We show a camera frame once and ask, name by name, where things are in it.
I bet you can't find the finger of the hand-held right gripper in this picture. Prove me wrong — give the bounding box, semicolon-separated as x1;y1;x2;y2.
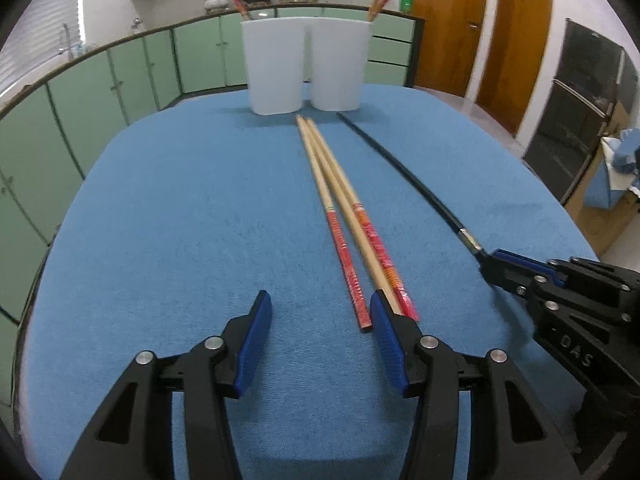
492;248;640;292
478;255;547;307

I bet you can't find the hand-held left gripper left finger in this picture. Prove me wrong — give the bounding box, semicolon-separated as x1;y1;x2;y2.
59;289;273;480

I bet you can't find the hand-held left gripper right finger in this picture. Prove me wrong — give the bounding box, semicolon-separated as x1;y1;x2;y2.
369;289;582;480

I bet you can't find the black chopstick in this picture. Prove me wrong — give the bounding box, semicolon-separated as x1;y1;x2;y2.
336;112;485;257

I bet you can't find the white double utensil holder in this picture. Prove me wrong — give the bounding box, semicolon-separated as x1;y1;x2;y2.
240;16;372;116

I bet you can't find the blue bag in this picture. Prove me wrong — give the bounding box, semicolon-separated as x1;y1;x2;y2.
583;159;622;211

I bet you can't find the blue mat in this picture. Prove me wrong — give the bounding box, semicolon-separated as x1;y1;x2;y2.
16;82;602;480

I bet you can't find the blue cloth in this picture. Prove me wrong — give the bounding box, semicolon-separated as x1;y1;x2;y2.
607;127;640;177

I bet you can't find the black glass-door cabinet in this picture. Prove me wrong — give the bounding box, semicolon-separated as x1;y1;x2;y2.
522;17;640;207

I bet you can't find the plain wooden door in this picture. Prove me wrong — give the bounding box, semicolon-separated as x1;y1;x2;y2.
474;0;554;137

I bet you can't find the white window blind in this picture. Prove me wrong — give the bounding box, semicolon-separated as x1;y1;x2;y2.
0;0;85;93

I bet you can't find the wooden door with handle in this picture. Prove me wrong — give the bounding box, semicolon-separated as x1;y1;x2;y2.
411;0;489;99

